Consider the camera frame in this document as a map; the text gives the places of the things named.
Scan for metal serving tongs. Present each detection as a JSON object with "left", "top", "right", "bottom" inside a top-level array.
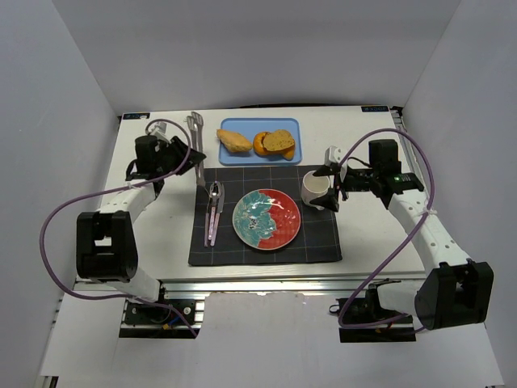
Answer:
[{"left": 187, "top": 112, "right": 206, "bottom": 189}]

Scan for light golden bread loaf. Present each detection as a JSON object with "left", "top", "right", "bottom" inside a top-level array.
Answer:
[{"left": 216, "top": 129, "right": 253, "bottom": 154}]

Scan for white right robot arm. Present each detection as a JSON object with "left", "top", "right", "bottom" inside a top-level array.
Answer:
[{"left": 310, "top": 139, "right": 494, "bottom": 330}]

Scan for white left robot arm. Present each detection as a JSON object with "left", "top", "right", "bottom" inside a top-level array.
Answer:
[{"left": 76, "top": 135, "right": 206, "bottom": 302}]

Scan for brown seeded bread slice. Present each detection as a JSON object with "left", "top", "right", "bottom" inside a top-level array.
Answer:
[{"left": 263, "top": 129, "right": 296, "bottom": 153}]

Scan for white ceramic mug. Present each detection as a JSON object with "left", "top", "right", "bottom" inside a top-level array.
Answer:
[{"left": 301, "top": 171, "right": 330, "bottom": 210}]

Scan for dark checked placemat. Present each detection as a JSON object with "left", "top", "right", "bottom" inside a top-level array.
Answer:
[{"left": 188, "top": 166, "right": 343, "bottom": 267}]

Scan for left corner table label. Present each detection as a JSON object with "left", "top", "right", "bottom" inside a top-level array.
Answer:
[{"left": 122, "top": 112, "right": 150, "bottom": 120}]

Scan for corner table label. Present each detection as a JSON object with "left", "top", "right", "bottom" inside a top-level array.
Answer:
[
  {"left": 360, "top": 105, "right": 390, "bottom": 112},
  {"left": 122, "top": 112, "right": 150, "bottom": 120}
]

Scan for blue plastic tray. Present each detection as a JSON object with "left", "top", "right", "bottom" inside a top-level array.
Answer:
[{"left": 219, "top": 118, "right": 302, "bottom": 167}]

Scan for teal and red plate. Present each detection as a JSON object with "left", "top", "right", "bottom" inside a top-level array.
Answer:
[{"left": 232, "top": 189, "right": 301, "bottom": 251}]

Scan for right corner table label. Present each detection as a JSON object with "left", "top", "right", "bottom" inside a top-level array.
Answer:
[{"left": 360, "top": 105, "right": 390, "bottom": 112}]

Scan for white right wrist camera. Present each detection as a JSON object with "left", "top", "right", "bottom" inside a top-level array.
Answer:
[{"left": 324, "top": 145, "right": 347, "bottom": 180}]

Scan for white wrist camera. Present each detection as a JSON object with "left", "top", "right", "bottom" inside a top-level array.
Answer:
[
  {"left": 145, "top": 121, "right": 170, "bottom": 144},
  {"left": 324, "top": 145, "right": 347, "bottom": 180}
]

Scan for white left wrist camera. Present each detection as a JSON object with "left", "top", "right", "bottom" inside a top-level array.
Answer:
[{"left": 145, "top": 121, "right": 170, "bottom": 144}]

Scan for pink handled spoon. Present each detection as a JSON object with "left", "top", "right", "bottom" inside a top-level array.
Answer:
[{"left": 205, "top": 181, "right": 225, "bottom": 247}]

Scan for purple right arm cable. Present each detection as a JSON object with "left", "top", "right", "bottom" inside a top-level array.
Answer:
[{"left": 329, "top": 128, "right": 435, "bottom": 335}]

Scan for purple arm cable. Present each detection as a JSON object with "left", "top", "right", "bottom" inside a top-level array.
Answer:
[
  {"left": 39, "top": 118, "right": 199, "bottom": 339},
  {"left": 329, "top": 128, "right": 435, "bottom": 335}
]

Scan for aluminium table frame rail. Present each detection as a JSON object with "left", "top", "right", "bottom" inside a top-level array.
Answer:
[{"left": 60, "top": 269, "right": 429, "bottom": 302}]

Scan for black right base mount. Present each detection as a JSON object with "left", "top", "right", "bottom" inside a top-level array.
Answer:
[{"left": 338, "top": 297, "right": 417, "bottom": 344}]

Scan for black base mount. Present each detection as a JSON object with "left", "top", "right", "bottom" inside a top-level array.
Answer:
[
  {"left": 119, "top": 290, "right": 208, "bottom": 340},
  {"left": 338, "top": 297, "right": 417, "bottom": 344}
]

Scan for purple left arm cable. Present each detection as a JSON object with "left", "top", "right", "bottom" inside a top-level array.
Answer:
[{"left": 39, "top": 118, "right": 199, "bottom": 339}]

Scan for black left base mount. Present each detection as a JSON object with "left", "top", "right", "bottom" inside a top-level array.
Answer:
[{"left": 119, "top": 290, "right": 208, "bottom": 340}]

